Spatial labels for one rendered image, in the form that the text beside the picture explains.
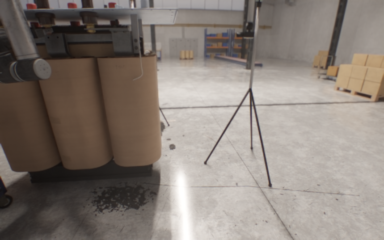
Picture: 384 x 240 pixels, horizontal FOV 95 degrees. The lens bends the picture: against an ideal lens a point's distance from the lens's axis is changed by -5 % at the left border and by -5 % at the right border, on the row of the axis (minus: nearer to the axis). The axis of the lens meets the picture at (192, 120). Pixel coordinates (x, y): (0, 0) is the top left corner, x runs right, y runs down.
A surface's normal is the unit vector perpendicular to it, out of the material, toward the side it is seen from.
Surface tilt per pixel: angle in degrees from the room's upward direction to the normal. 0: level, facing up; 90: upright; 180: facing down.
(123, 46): 90
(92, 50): 90
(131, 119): 90
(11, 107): 90
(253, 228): 0
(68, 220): 0
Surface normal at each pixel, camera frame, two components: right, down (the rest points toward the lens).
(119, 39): 0.12, 0.37
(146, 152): 0.36, 0.34
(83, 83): 0.69, 0.27
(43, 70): 0.99, -0.04
